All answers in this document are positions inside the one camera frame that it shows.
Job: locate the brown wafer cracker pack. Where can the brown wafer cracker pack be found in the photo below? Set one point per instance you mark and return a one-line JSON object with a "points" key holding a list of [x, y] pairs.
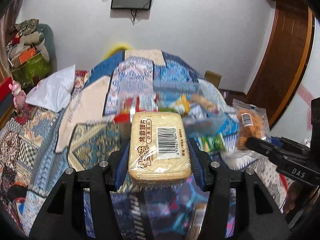
{"points": [[205, 103]]}

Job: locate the pile of clothes and boxes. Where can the pile of clothes and boxes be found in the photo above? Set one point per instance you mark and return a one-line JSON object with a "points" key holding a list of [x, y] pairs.
{"points": [[31, 53]]}

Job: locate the white pillow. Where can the white pillow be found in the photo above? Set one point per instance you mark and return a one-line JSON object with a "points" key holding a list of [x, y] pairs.
{"points": [[54, 92]]}

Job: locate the brown wooden door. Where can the brown wooden door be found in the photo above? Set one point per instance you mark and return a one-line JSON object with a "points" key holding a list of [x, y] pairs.
{"points": [[284, 60]]}

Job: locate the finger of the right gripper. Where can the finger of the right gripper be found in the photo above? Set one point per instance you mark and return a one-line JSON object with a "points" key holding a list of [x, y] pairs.
{"points": [[289, 145], [264, 148]]}

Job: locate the beige toast slice pack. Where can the beige toast slice pack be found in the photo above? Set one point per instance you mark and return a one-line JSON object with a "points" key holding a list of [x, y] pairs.
{"points": [[159, 153]]}

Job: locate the clear plastic storage bin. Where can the clear plastic storage bin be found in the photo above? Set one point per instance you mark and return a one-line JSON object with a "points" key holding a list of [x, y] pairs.
{"points": [[174, 96]]}

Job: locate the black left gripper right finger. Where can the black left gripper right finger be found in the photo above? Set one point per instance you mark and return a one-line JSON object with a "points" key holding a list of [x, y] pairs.
{"points": [[257, 215]]}

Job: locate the green pea snack bag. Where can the green pea snack bag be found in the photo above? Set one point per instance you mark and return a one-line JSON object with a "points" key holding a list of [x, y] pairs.
{"points": [[212, 144]]}

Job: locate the patchwork patterned bedspread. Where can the patchwork patterned bedspread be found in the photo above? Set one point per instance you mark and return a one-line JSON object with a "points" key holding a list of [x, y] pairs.
{"points": [[36, 151]]}

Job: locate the orange fried snack bag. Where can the orange fried snack bag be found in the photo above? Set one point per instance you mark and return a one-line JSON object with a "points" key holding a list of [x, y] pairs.
{"points": [[253, 122]]}

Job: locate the red snack bag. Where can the red snack bag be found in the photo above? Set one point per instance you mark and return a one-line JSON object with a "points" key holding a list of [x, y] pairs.
{"points": [[129, 105]]}

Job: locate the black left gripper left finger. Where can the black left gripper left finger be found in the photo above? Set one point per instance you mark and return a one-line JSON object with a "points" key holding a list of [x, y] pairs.
{"points": [[62, 215]]}

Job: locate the pink plush toy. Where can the pink plush toy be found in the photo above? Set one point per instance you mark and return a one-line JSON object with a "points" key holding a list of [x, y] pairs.
{"points": [[18, 95]]}

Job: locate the gold cracker pack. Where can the gold cracker pack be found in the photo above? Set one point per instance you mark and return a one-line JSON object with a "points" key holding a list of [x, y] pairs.
{"points": [[196, 221]]}

